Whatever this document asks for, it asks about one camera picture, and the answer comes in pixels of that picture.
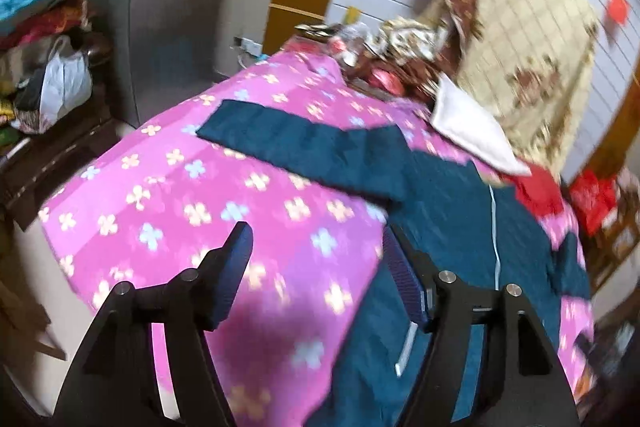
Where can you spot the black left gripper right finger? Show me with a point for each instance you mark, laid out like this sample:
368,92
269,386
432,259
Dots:
521,381

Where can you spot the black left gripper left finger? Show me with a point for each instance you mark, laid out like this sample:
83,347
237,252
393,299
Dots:
112,379

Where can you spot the pink floral bed sheet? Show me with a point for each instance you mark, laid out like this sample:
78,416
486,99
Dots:
162,197

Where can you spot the dark wooden shelf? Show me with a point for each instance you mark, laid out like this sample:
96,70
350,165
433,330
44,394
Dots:
37,165

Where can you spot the red ruffled pillow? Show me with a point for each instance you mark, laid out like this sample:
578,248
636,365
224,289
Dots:
538,193

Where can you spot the white plastic bag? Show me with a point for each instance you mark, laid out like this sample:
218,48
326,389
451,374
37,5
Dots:
60,85

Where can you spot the white pillow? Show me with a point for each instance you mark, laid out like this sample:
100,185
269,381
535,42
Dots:
460,119

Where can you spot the teal padded jacket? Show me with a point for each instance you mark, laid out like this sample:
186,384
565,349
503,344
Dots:
481,233

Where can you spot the grey wardrobe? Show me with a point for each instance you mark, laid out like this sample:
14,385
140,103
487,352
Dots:
175,6

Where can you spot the cream floral quilt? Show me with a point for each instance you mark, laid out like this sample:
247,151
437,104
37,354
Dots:
529,63

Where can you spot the brown patterned blanket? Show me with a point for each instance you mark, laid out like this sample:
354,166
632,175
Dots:
404,57

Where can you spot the wooden side table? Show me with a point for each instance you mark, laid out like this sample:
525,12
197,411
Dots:
618,235

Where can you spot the red shopping bag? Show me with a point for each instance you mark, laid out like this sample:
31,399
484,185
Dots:
593,199

